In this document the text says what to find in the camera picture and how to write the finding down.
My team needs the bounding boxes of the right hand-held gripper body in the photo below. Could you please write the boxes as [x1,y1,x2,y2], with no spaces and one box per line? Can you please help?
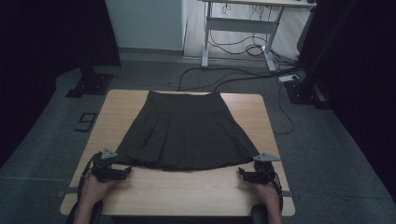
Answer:
[246,152,281,185]

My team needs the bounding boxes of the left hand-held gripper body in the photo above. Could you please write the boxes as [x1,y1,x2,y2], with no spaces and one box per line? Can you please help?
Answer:
[90,147,125,183]

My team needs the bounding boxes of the dark pleated skirt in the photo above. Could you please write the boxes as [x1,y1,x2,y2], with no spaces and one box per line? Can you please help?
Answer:
[113,90,261,173]

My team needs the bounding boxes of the person's right hand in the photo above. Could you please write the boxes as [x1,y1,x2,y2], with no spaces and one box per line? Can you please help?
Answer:
[252,176,282,204]

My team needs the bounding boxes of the person's left hand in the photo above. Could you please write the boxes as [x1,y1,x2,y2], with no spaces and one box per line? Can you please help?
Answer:
[80,172,119,203]

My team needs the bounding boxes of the grey floor tape strip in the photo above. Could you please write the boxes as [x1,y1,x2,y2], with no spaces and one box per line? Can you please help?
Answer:
[279,189,302,202]
[56,186,80,199]

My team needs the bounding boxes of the person's right dark sleeve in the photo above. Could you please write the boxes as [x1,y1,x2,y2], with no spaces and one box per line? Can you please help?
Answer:
[250,203,269,224]

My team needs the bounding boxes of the person's dark sleeve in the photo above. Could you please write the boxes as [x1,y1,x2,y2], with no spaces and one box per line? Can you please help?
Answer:
[250,203,269,224]
[64,200,105,224]

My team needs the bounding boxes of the person's left dark sleeve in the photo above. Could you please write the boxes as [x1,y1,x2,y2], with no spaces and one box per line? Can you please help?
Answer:
[64,200,105,224]

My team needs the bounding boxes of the black floor tape mark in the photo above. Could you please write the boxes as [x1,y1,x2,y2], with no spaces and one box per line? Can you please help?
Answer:
[74,111,98,133]

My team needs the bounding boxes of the black stand with square base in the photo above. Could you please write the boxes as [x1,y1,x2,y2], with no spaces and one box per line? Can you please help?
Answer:
[64,60,115,99]

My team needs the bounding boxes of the black stand with long base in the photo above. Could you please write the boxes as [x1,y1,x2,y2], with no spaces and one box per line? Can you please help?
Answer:
[283,0,359,110]

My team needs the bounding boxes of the white power strip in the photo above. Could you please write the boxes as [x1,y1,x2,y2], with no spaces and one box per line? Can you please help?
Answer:
[277,74,300,84]

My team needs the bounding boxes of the dark curtain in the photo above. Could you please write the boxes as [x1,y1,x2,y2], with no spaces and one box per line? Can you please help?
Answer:
[0,0,122,171]
[296,0,396,203]

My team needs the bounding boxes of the left hand-held gripper black cable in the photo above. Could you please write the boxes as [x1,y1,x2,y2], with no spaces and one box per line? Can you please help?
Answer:
[76,151,103,202]

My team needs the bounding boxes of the hand-held gripper black cable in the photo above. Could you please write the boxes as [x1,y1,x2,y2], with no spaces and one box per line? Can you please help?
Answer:
[270,169,285,214]
[76,151,103,202]

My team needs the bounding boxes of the right hand-held gripper black cable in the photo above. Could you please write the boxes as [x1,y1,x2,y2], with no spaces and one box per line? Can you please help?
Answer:
[270,169,285,214]

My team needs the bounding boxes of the thin black floor cable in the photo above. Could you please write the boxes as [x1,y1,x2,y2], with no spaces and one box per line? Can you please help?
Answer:
[274,81,296,136]

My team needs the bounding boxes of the long black floor cable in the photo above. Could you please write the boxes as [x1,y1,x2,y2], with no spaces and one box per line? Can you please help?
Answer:
[177,65,302,93]

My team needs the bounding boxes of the bundle of black floor cables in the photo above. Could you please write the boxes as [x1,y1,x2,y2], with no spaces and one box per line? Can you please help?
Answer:
[207,29,302,67]

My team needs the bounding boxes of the white metal desk frame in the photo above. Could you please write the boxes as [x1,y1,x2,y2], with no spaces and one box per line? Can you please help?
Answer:
[199,0,318,73]

